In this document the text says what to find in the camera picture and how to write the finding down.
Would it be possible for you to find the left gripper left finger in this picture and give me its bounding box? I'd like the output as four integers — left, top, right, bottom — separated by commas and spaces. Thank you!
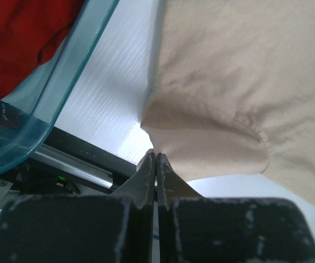
0, 153, 156, 262

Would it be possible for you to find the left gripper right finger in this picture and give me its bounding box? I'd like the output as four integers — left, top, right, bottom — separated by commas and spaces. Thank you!
157, 154, 315, 262

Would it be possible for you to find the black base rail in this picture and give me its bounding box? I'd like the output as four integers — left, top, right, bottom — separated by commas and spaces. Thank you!
0, 121, 136, 193

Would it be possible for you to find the beige t shirt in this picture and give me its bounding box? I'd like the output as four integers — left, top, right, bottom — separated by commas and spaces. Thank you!
141, 1, 315, 206

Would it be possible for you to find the red t shirt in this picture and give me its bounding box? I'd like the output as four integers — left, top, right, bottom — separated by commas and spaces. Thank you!
0, 1, 84, 100

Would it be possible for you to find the teal plastic bin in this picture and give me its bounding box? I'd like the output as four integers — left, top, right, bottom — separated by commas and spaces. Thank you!
0, 1, 118, 174

